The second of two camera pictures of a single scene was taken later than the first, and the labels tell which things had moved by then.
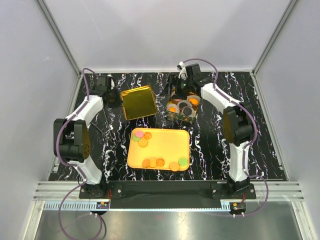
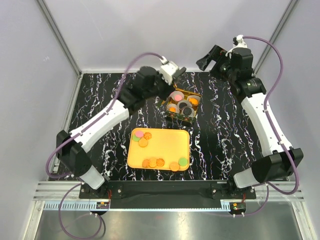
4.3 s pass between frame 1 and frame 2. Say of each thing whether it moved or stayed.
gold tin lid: moved
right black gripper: moved
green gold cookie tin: stayed
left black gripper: moved
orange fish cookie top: stayed
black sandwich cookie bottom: stayed
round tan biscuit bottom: stayed
